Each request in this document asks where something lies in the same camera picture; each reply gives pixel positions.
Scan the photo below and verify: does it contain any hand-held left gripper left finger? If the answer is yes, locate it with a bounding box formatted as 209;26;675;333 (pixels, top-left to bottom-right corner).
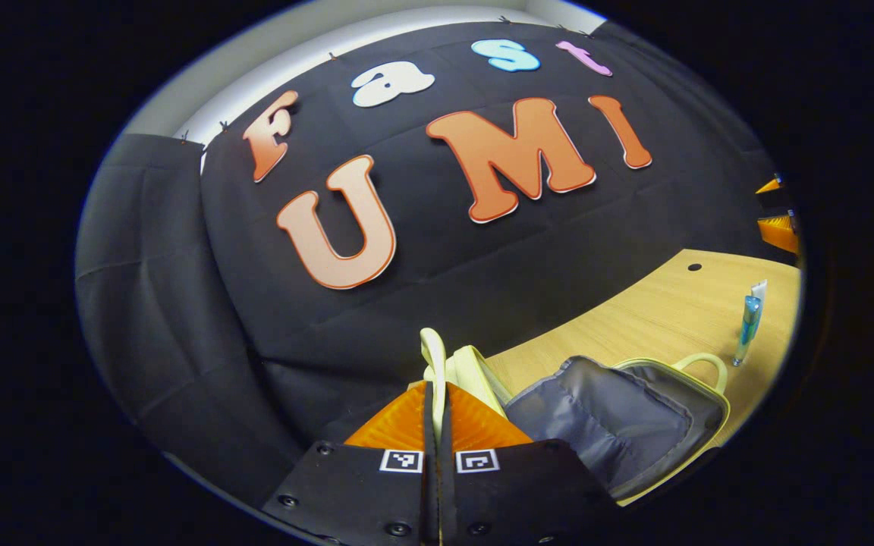
263;381;439;546

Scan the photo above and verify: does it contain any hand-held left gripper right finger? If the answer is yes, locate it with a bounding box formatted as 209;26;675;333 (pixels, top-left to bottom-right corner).
437;381;621;546

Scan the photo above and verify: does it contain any blue glass bottle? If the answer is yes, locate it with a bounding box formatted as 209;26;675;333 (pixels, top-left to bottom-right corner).
732;295;763;368

